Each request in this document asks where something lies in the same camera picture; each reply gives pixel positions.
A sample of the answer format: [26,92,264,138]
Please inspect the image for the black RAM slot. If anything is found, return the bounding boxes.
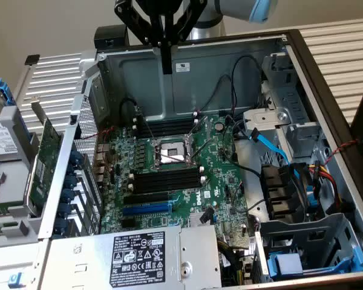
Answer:
[128,164,206,179]
[132,111,199,123]
[129,170,206,184]
[127,175,208,190]
[129,181,208,196]
[132,115,200,127]
[132,119,200,132]
[133,123,200,138]

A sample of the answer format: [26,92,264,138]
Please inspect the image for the blue disk carrier rail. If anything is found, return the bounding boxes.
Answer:
[0,77,34,152]

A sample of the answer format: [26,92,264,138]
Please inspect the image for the black clamp block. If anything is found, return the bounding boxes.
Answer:
[93,25,130,51]

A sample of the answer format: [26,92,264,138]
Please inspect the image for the black wire plug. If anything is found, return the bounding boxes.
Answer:
[199,207,216,225]

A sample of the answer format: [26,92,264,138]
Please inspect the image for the grey disk bay cage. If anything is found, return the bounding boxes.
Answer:
[253,213,363,282]

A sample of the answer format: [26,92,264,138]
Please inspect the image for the red black twisted wire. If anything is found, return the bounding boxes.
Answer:
[323,139,361,166]
[78,126,116,141]

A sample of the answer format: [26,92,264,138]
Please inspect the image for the grey optical drive cage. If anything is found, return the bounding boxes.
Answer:
[261,53,327,163]

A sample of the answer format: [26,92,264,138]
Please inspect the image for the black case fan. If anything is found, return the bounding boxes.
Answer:
[260,163,309,223]

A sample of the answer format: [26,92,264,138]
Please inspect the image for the yellow red power wires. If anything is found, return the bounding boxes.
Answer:
[308,161,342,212]

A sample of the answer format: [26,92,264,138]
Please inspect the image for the metal CPU socket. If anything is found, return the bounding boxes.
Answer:
[150,134,198,172]

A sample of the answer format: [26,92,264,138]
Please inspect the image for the blue rack latch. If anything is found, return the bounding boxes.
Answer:
[8,272,24,288]

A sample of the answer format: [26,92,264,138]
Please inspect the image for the green Dell motherboard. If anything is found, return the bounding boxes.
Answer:
[99,113,255,242]

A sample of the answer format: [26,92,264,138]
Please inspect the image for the silver locking lever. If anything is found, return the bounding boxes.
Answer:
[187,115,209,137]
[135,104,158,144]
[189,139,215,160]

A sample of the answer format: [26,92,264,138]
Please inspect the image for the black yellow wire bundle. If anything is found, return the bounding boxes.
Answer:
[217,238,252,286]

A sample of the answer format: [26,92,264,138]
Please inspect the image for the blue expansion slot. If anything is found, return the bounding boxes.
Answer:
[122,201,173,217]

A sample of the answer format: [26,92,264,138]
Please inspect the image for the blue SATA wire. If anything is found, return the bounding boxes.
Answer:
[247,128,300,179]

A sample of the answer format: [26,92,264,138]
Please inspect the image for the silver power supply unit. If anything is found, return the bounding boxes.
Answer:
[38,225,223,290]

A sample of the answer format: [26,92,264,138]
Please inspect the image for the open grey PC case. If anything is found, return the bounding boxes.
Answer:
[38,28,363,290]

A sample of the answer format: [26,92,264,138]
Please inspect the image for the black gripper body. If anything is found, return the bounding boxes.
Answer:
[129,0,185,16]

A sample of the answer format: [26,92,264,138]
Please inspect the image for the silver chipset heatsink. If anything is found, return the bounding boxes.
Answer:
[189,211,214,227]

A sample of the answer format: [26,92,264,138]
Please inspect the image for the metal port block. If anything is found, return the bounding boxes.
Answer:
[93,143,113,185]

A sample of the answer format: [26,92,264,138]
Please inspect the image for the black expansion slot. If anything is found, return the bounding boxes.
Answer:
[123,192,170,205]

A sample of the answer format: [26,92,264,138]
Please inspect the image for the green graphics card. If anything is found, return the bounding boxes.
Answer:
[23,95,64,217]

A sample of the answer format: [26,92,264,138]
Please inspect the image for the silver hard disk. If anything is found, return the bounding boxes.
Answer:
[0,90,19,161]

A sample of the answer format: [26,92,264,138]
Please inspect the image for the silver metal bracket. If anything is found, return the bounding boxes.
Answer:
[243,108,291,140]

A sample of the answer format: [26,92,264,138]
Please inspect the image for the looped black wire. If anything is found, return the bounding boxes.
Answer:
[231,54,264,117]

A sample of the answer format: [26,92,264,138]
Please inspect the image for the blue fan clip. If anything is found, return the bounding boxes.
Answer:
[305,181,321,212]

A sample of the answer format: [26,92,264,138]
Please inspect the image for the blue disk tray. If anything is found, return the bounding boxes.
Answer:
[267,247,363,279]

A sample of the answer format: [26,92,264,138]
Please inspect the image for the grey hard drive caddy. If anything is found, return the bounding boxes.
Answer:
[0,104,51,290]

